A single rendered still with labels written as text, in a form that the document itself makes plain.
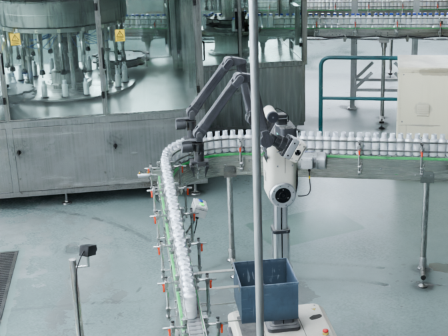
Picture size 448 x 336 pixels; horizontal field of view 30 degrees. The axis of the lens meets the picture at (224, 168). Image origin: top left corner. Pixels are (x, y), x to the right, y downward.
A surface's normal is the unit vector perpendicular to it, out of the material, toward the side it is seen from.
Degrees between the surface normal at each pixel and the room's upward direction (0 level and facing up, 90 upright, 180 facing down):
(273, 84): 90
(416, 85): 90
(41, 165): 90
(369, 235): 0
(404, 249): 0
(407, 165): 90
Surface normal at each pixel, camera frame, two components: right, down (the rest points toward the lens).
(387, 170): -0.17, 0.34
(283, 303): 0.13, 0.32
